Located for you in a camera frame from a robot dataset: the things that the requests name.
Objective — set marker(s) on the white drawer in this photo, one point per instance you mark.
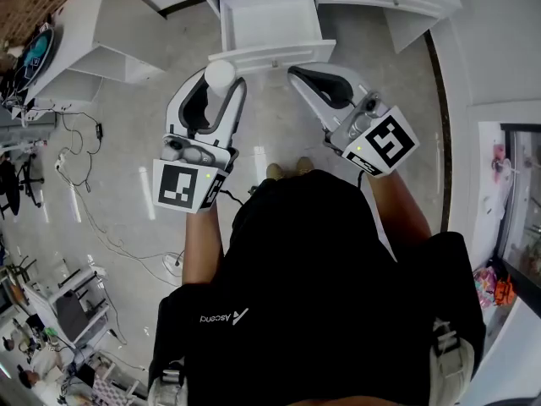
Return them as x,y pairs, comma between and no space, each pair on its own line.
270,19

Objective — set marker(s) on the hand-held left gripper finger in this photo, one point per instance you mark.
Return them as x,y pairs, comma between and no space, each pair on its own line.
174,108
236,112

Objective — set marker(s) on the person's right forearm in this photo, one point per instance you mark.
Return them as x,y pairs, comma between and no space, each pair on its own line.
401,210

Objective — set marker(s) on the dark round bowl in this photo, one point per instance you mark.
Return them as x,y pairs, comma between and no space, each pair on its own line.
38,57

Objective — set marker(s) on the pink packet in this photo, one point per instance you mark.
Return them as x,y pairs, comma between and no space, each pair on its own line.
485,286

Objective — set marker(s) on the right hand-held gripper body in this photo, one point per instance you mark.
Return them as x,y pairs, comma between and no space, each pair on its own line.
389,142

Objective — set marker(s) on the white side table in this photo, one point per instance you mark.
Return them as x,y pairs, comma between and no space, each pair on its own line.
114,15

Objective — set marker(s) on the white power strip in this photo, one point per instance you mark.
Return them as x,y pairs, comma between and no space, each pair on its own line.
60,162
172,263

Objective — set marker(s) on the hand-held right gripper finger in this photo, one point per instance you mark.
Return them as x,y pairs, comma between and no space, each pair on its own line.
310,104
338,76

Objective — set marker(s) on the person's black shirt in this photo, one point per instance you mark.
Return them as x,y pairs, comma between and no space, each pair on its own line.
317,290

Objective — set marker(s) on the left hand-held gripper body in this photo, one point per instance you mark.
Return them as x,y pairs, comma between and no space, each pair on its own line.
175,184

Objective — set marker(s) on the orange packet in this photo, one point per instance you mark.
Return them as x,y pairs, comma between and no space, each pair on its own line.
505,292

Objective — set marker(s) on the person's left forearm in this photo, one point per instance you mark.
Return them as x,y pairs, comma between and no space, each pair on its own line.
203,243

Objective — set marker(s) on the white round object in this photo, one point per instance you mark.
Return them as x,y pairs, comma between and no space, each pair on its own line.
220,76

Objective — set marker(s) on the person's shoe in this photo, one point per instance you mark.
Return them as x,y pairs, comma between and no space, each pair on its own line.
277,171
304,165

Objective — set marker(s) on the checkered board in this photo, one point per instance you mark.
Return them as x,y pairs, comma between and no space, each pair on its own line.
105,389

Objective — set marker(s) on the white printed poster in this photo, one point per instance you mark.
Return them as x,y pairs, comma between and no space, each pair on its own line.
492,184

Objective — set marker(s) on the person's left shoe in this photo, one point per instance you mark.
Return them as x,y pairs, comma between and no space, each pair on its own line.
277,171

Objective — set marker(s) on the black office chair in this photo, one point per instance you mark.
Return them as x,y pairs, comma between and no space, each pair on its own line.
10,184

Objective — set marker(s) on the white wheeled cart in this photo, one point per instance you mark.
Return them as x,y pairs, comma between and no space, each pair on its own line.
44,300

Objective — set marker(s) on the person's right shoe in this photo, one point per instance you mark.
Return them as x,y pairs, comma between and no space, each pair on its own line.
304,165

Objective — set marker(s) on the dark grey laptop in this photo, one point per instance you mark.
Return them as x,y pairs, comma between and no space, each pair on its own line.
72,315

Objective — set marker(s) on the glass door cabinet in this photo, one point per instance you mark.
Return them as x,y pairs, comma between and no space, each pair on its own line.
524,210

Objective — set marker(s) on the black power adapter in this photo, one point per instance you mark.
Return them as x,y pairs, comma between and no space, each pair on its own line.
99,130

